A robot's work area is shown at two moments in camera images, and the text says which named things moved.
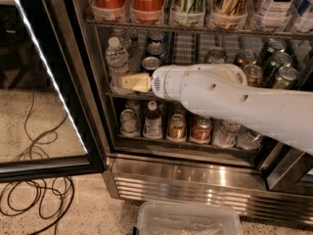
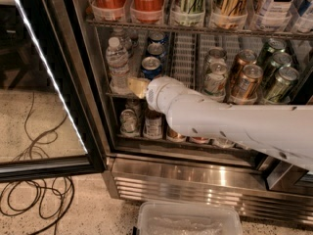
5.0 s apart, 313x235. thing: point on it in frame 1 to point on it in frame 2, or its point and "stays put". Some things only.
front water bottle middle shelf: [117, 65] stays put
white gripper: [161, 83] to [157, 93]
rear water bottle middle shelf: [124, 41] stays put
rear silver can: [216, 55] stays put
